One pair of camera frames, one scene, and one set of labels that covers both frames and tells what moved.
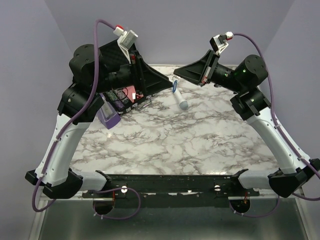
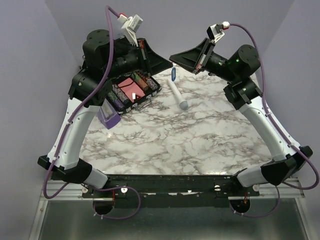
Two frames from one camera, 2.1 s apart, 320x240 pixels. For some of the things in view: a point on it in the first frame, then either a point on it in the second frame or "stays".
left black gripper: (147, 79) -> (153, 62)
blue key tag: (174, 86) -> (173, 74)
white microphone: (183, 104) stays
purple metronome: (107, 114) stays
